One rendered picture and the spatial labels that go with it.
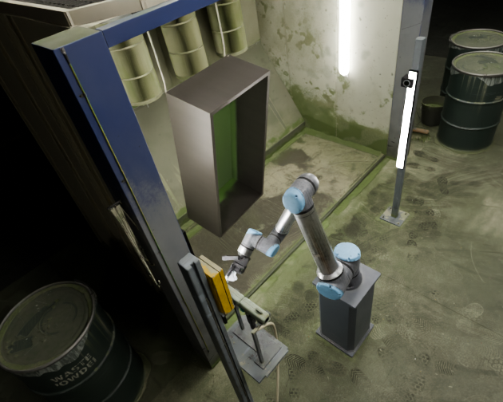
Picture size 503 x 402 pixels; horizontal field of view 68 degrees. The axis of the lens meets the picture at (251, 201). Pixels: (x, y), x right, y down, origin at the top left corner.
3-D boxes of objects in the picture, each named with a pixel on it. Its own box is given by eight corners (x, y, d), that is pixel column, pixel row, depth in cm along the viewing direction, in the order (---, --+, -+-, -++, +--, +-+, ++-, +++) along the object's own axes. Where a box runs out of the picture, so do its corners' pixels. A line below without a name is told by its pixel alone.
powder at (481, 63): (456, 53, 392) (457, 51, 391) (516, 55, 368) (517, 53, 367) (449, 74, 359) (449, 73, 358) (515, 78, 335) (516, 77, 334)
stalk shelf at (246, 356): (215, 345, 196) (215, 344, 195) (244, 315, 207) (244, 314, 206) (259, 384, 178) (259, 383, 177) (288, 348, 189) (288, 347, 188)
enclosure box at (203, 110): (188, 218, 311) (165, 92, 221) (231, 177, 344) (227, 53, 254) (219, 238, 298) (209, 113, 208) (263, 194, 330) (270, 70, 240)
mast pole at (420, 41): (390, 217, 349) (415, 38, 241) (393, 214, 351) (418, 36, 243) (395, 218, 346) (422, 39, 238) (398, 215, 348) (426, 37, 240)
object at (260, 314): (275, 336, 178) (269, 311, 163) (268, 344, 176) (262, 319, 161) (207, 286, 206) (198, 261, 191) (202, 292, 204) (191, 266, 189)
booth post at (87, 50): (212, 369, 266) (52, 49, 116) (196, 354, 276) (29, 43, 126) (229, 350, 275) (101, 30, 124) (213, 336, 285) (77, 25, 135)
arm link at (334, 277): (356, 282, 212) (314, 175, 177) (343, 305, 202) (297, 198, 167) (332, 277, 223) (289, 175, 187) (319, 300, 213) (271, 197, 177)
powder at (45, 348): (-3, 392, 187) (-5, 391, 186) (-2, 312, 225) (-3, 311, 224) (101, 337, 201) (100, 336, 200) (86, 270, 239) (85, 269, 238)
